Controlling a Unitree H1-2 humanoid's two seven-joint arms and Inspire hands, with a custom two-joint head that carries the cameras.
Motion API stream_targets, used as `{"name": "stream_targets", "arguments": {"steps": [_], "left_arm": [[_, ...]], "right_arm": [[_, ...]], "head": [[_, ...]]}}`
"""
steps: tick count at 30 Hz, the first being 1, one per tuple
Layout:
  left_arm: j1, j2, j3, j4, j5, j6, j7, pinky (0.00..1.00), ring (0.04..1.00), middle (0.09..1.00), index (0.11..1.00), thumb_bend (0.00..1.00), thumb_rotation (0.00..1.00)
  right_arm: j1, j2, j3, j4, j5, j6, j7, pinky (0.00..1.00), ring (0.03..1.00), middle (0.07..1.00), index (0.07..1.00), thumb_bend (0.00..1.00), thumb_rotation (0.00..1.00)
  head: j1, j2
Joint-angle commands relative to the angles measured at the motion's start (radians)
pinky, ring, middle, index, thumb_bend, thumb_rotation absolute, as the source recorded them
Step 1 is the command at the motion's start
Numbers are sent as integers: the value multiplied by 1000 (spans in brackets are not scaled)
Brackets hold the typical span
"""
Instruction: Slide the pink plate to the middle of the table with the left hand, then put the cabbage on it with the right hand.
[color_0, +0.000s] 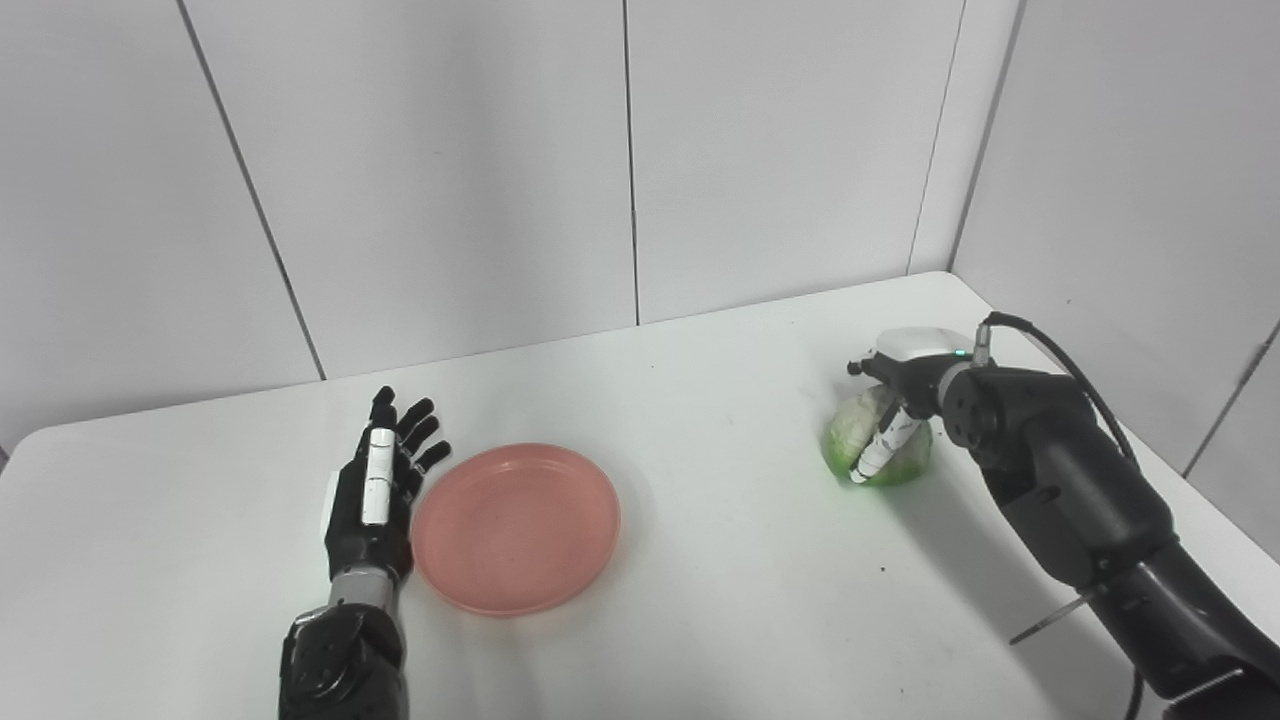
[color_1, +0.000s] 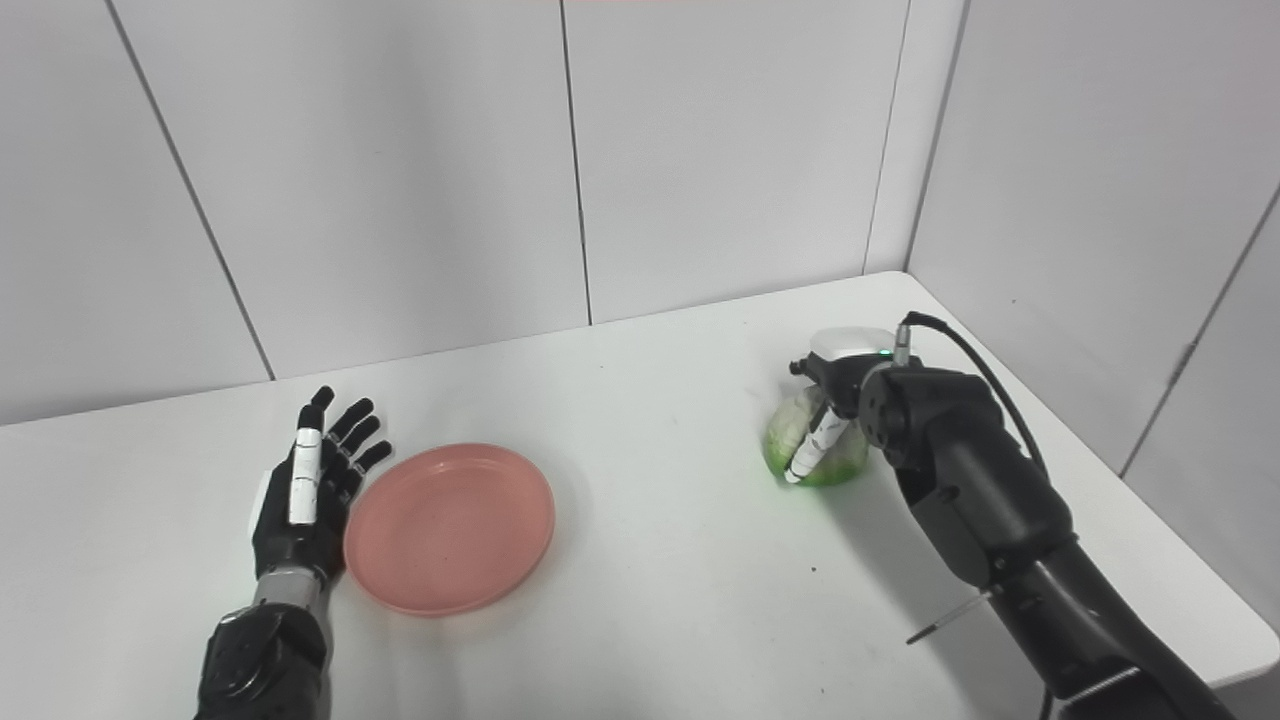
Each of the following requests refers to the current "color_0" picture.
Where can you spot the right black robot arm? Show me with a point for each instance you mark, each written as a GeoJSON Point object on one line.
{"type": "Point", "coordinates": [1090, 500]}

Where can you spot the pink round plate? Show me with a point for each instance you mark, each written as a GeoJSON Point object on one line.
{"type": "Point", "coordinates": [517, 528]}

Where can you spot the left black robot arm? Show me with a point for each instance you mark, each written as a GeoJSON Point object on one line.
{"type": "Point", "coordinates": [345, 650]}

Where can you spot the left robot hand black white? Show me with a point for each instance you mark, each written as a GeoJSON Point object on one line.
{"type": "Point", "coordinates": [375, 490]}

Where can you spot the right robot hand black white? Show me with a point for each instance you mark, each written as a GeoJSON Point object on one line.
{"type": "Point", "coordinates": [900, 395]}

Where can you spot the green white cabbage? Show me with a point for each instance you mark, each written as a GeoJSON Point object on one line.
{"type": "Point", "coordinates": [868, 445]}

